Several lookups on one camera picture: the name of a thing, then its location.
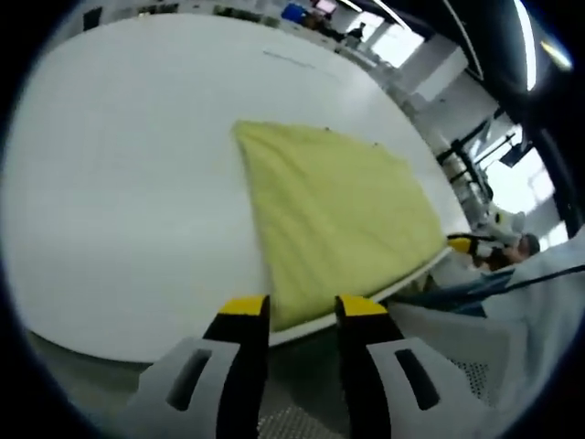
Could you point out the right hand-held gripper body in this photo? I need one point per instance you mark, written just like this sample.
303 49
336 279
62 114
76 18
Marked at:
505 221

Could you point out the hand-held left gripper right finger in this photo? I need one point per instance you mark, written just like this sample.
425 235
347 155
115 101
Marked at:
365 366

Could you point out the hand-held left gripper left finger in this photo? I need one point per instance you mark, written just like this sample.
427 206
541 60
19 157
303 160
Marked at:
237 366

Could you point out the yellow garment blue grey sleeves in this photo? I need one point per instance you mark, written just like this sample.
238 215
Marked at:
338 219

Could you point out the person's right hand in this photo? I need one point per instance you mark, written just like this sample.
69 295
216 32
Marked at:
500 258

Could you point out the person's head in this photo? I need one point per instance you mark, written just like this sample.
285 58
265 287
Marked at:
530 242

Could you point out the black tripod stand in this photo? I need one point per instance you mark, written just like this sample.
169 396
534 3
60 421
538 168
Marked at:
457 155

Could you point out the person's white shirt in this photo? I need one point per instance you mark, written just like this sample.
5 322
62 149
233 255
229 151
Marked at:
539 329

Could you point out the long ceiling light strip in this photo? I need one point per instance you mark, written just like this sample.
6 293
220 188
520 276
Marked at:
525 46

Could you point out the blue container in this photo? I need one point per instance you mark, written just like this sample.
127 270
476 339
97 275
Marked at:
294 11

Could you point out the black bin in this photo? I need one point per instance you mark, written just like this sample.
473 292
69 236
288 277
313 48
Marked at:
90 19

